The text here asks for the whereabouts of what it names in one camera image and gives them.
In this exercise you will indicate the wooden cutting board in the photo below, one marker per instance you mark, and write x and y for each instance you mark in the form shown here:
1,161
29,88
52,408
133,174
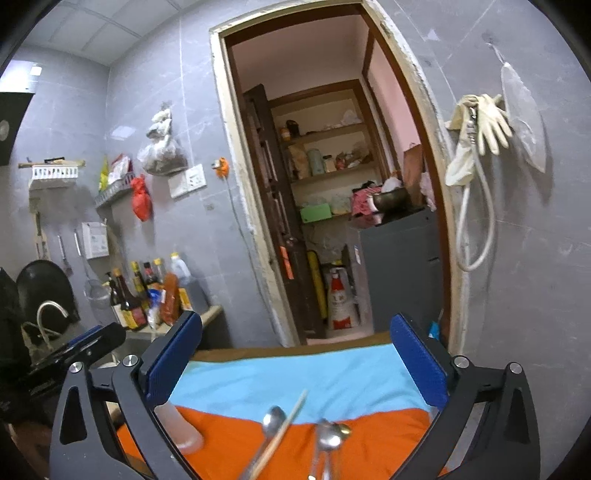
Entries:
412,173

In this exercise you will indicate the clear hanging plastic bag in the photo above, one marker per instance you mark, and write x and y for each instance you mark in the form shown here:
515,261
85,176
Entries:
524,116

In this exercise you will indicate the black wok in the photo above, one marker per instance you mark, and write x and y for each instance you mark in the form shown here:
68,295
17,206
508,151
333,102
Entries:
43,280

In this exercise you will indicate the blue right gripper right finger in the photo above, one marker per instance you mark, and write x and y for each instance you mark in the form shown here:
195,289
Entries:
425,358

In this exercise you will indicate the dark bowl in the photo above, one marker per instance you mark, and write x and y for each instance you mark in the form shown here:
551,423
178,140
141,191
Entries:
397,201

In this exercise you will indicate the chrome faucet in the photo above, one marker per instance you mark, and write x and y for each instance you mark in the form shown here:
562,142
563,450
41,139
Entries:
52,321

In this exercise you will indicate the clear bag dark contents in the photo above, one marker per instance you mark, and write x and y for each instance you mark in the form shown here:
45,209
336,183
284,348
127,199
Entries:
162,156

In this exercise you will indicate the red white bag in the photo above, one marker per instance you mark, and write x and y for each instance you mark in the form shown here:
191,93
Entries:
342,307

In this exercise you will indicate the large soy sauce jug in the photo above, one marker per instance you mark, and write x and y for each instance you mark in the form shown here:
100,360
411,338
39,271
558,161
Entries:
191,294

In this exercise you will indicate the dark bottle white label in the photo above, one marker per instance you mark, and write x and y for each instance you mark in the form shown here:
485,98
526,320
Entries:
115,301

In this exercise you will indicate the blue white salt bag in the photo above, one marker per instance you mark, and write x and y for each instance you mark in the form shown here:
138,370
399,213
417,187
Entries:
153,311

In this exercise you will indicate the mesh strainer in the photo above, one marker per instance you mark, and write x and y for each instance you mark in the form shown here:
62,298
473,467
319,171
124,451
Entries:
95,292

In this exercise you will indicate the red plastic bag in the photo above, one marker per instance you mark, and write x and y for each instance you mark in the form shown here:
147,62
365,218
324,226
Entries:
141,203

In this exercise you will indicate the blue and orange cloth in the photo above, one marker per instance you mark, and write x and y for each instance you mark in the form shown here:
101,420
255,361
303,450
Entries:
367,388

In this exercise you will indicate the white wall box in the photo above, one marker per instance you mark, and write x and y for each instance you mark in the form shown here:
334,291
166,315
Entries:
95,240

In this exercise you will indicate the orange wall hook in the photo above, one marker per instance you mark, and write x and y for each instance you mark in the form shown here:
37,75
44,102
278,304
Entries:
221,168

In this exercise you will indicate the wooden chopstick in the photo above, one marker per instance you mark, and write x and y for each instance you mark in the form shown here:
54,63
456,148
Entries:
271,448

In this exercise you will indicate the wire wall shelf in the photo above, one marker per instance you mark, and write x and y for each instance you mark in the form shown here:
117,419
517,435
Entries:
114,191

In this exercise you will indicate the steel spoon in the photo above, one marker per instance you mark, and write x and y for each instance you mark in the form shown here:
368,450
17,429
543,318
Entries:
271,424
329,437

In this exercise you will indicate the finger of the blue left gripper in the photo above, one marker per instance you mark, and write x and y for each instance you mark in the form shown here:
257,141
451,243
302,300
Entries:
84,336

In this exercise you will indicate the translucent plastic cup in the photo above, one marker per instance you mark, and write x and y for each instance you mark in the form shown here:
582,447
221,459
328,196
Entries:
185,436

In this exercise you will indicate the cream rubber gloves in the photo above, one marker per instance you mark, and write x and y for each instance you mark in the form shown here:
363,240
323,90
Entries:
483,126

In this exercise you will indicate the grey cabinet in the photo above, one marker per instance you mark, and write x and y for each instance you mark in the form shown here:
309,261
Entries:
396,268

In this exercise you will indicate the white wall socket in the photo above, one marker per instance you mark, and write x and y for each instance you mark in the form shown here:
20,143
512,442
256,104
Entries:
187,181

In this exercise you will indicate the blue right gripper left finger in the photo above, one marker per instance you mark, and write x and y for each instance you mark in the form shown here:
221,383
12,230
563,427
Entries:
166,358

